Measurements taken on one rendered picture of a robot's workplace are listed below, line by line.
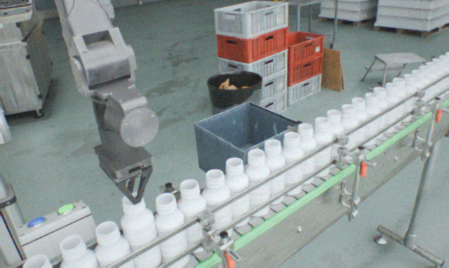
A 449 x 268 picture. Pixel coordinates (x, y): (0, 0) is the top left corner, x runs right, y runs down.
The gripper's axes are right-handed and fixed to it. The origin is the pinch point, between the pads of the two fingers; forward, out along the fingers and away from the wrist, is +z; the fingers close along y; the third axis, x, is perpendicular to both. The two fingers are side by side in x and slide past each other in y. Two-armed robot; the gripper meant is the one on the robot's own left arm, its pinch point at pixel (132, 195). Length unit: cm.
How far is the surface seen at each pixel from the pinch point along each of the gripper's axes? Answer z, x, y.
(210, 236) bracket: 12.5, -11.3, -6.8
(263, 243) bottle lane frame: 25.5, -26.6, -5.8
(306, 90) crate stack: 111, -280, 185
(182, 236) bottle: 12.0, -7.0, -3.3
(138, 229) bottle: 5.6, 1.1, -2.7
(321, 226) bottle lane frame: 35, -50, -6
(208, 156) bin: 37, -50, 51
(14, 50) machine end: 39, -25, 362
